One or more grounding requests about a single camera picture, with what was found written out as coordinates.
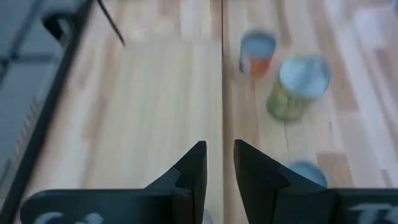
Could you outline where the thin black cable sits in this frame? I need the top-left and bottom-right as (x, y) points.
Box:
(96, 0), (126, 48)

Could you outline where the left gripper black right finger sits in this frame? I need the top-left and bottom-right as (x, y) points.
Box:
(233, 139), (398, 224)

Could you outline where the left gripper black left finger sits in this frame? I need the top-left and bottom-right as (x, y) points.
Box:
(20, 140), (208, 224)

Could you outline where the orange circle-pattern can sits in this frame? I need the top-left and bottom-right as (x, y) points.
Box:
(238, 29), (277, 79)

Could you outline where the olive green label can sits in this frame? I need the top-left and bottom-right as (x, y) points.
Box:
(266, 54), (332, 123)

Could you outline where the black table frame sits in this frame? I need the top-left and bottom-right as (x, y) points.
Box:
(0, 0), (94, 224)

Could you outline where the silver lid can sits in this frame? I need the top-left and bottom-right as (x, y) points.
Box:
(286, 160), (330, 189)

